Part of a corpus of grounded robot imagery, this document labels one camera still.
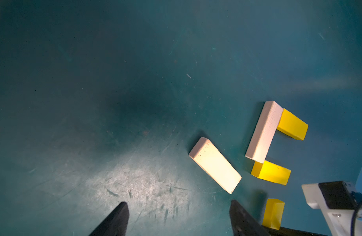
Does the yellow block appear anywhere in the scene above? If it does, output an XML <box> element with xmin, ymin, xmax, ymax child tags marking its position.
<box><xmin>262</xmin><ymin>199</ymin><xmax>285</xmax><ymax>230</ymax></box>
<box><xmin>277</xmin><ymin>109</ymin><xmax>308</xmax><ymax>141</ymax></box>
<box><xmin>251</xmin><ymin>161</ymin><xmax>291</xmax><ymax>185</ymax></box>

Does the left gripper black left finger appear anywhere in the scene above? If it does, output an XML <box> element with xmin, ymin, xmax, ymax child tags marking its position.
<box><xmin>90</xmin><ymin>202</ymin><xmax>129</xmax><ymax>236</ymax></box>

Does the yellow block top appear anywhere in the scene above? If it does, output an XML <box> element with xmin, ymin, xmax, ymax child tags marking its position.
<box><xmin>277</xmin><ymin>109</ymin><xmax>308</xmax><ymax>141</ymax></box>

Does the wooden block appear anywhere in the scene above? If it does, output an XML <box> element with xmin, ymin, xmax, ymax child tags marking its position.
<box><xmin>245</xmin><ymin>101</ymin><xmax>283</xmax><ymax>163</ymax></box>
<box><xmin>189</xmin><ymin>137</ymin><xmax>242</xmax><ymax>194</ymax></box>

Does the wooden block top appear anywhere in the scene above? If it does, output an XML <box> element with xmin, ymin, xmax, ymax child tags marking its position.
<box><xmin>245</xmin><ymin>101</ymin><xmax>283</xmax><ymax>163</ymax></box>

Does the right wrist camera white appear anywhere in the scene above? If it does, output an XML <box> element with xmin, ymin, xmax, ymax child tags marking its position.
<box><xmin>302</xmin><ymin>181</ymin><xmax>362</xmax><ymax>236</ymax></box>

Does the yellow block bottom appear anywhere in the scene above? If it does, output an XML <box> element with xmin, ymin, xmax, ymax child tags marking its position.
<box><xmin>262</xmin><ymin>199</ymin><xmax>285</xmax><ymax>230</ymax></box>

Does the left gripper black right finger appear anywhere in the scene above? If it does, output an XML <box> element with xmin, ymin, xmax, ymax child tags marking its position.
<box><xmin>229</xmin><ymin>200</ymin><xmax>269</xmax><ymax>236</ymax></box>

